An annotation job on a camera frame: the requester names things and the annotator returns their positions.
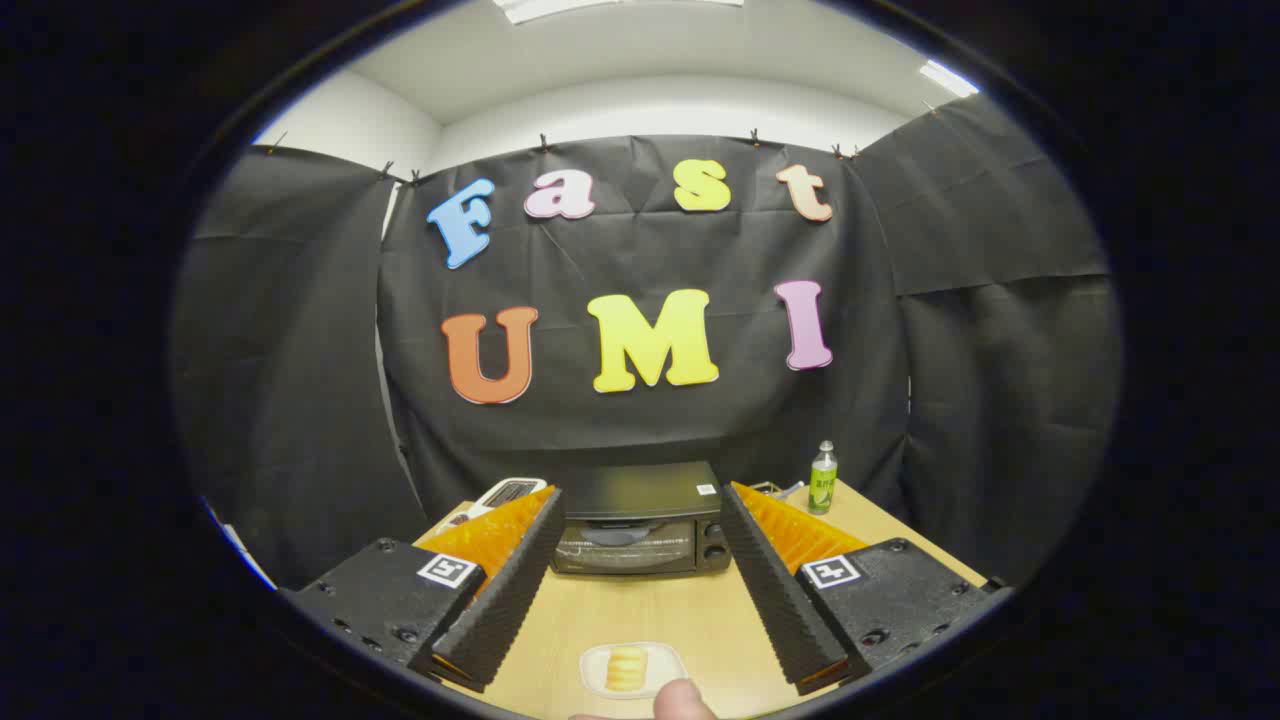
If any white pop-up toaster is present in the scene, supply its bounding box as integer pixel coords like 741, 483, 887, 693
435, 477, 548, 536

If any golden bread roll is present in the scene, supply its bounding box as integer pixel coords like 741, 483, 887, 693
605, 646, 651, 693

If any green label drink bottle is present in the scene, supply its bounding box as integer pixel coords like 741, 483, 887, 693
808, 440, 839, 516

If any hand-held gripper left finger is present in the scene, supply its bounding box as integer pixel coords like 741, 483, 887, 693
280, 485, 566, 693

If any black toaster oven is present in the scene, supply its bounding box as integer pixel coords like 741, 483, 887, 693
550, 460, 733, 576

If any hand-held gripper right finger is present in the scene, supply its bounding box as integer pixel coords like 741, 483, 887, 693
720, 482, 1011, 697

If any long ceiling light panel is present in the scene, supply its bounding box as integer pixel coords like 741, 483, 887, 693
495, 0, 746, 24

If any short ceiling light panel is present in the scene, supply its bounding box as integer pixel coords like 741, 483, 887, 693
920, 60, 981, 98

